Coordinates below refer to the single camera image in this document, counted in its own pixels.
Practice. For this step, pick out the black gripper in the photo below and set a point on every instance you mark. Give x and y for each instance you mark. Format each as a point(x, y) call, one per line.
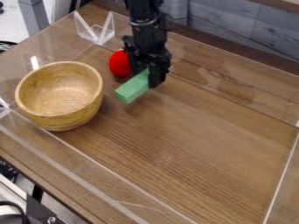
point(145, 49)

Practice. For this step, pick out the green rectangular block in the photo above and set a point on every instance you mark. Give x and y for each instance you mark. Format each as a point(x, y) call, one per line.
point(133, 88)

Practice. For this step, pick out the brown wooden bowl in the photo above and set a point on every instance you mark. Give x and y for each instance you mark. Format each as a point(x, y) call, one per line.
point(60, 95)

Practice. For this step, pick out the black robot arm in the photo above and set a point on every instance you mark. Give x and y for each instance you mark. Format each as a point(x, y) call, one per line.
point(144, 10)

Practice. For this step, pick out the red plush strawberry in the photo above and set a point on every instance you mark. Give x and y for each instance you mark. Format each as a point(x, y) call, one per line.
point(119, 64)

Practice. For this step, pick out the black table leg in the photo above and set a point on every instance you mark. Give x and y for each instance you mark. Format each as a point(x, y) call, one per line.
point(37, 193)

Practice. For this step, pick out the clear acrylic corner bracket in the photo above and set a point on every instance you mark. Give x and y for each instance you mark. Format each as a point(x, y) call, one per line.
point(97, 34)

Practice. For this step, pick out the grey post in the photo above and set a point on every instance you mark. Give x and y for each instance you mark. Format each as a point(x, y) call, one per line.
point(33, 15)

